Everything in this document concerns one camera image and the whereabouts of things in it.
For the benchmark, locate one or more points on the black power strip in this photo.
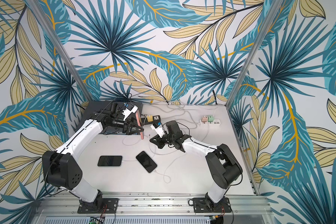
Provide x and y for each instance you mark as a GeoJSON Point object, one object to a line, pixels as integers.
{"type": "Point", "coordinates": [156, 119]}

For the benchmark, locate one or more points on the aluminium frame post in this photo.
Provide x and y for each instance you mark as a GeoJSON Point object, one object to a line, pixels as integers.
{"type": "Point", "coordinates": [273, 11]}
{"type": "Point", "coordinates": [48, 28]}

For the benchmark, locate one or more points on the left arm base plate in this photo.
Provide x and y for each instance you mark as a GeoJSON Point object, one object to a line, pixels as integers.
{"type": "Point", "coordinates": [104, 205]}

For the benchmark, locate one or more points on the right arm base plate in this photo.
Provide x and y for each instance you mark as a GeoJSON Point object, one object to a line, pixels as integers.
{"type": "Point", "coordinates": [205, 205]}

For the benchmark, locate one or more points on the right aluminium frame post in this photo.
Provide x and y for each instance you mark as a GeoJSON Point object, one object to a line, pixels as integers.
{"type": "Point", "coordinates": [273, 11]}

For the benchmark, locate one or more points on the black phone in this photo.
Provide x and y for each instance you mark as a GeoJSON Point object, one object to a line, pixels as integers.
{"type": "Point", "coordinates": [110, 161]}

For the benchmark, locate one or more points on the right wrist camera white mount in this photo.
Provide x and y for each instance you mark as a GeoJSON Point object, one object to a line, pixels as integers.
{"type": "Point", "coordinates": [158, 127]}

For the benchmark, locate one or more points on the yellow charger plug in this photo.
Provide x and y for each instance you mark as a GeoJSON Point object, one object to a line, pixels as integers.
{"type": "Point", "coordinates": [150, 118]}

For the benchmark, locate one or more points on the phone with light blue case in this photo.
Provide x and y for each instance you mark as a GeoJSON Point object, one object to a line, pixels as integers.
{"type": "Point", "coordinates": [146, 162]}

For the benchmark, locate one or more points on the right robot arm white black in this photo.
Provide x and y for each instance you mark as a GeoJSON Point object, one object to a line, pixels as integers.
{"type": "Point", "coordinates": [223, 166]}

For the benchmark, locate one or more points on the aluminium front rail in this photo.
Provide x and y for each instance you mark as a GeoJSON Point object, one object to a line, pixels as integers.
{"type": "Point", "coordinates": [147, 208]}

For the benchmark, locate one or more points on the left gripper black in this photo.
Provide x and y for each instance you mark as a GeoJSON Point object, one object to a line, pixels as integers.
{"type": "Point", "coordinates": [126, 127]}

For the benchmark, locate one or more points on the phone with pink case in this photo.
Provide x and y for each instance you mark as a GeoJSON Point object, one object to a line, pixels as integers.
{"type": "Point", "coordinates": [139, 122]}

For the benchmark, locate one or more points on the white power strip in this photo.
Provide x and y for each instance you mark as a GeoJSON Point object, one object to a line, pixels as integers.
{"type": "Point", "coordinates": [214, 123]}

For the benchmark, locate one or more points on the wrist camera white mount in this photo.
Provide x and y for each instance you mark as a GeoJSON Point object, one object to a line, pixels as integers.
{"type": "Point", "coordinates": [158, 127]}
{"type": "Point", "coordinates": [129, 109]}

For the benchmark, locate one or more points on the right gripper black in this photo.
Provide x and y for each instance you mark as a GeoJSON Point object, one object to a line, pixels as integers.
{"type": "Point", "coordinates": [162, 138]}

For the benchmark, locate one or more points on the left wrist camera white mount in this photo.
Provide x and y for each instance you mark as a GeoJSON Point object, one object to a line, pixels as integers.
{"type": "Point", "coordinates": [129, 109]}

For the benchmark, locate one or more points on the white charging cable pink phone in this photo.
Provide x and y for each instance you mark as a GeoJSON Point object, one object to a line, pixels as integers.
{"type": "Point", "coordinates": [190, 145]}

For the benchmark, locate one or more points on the left aluminium frame post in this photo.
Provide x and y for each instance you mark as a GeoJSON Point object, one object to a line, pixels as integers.
{"type": "Point", "coordinates": [48, 28]}

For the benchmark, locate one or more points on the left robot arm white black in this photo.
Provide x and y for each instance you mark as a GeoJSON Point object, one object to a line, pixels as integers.
{"type": "Point", "coordinates": [60, 167]}

